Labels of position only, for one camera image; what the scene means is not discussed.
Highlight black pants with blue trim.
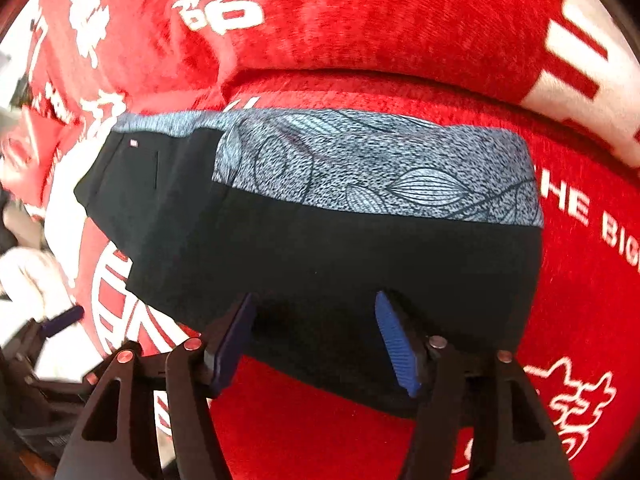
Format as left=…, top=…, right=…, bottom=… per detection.
left=75, top=108, right=544, bottom=415

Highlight white fluffy cloth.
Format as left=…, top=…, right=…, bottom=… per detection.
left=1, top=247, right=73, bottom=321

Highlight red quilt with white characters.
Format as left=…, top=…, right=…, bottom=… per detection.
left=1, top=0, right=639, bottom=479

